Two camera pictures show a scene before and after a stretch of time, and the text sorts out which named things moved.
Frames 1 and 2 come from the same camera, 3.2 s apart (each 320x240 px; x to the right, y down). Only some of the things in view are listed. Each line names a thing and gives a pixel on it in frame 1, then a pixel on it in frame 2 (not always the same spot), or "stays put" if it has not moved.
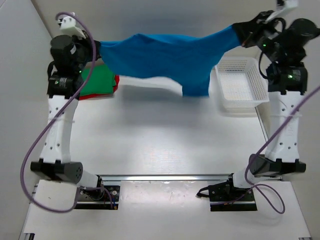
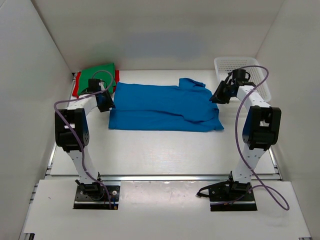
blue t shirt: (186, 60) to (185, 107)
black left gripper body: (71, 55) to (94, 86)
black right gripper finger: (250, 32) to (222, 94)
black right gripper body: (268, 42) to (233, 95)
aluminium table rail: (166, 178) stays put
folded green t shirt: (100, 81) stays put
